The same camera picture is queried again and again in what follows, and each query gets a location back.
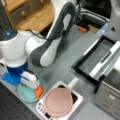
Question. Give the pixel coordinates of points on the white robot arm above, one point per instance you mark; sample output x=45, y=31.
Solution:
x=17, y=46

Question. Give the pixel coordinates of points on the white pan handle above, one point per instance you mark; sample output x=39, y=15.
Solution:
x=73, y=83

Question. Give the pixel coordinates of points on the orange toy carrot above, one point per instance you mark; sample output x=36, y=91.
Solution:
x=39, y=91

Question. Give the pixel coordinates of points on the teal bowl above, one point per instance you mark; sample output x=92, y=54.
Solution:
x=28, y=94

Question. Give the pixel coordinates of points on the silver toaster oven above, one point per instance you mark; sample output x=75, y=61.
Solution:
x=108, y=94

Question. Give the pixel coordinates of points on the white induction cooker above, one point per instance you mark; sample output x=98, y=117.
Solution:
x=77, y=99

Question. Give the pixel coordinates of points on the pink pan lid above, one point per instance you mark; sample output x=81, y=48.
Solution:
x=58, y=102

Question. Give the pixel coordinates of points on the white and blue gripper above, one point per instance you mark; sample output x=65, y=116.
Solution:
x=18, y=75

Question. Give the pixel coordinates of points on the wooden drawer cabinet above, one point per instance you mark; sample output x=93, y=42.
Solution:
x=29, y=14

